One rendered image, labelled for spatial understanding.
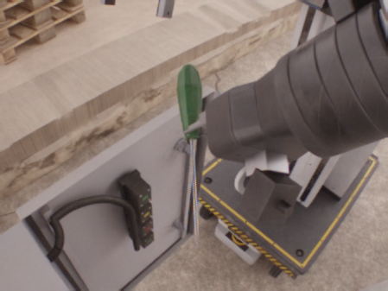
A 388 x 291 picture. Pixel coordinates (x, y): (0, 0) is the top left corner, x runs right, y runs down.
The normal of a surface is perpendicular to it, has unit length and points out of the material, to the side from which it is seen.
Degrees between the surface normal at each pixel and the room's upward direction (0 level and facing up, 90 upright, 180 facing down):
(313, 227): 0
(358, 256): 0
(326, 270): 0
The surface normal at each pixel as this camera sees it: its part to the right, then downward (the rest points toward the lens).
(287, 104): -0.74, 0.13
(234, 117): -0.55, -0.28
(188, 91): -0.10, -0.26
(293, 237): 0.07, -0.67
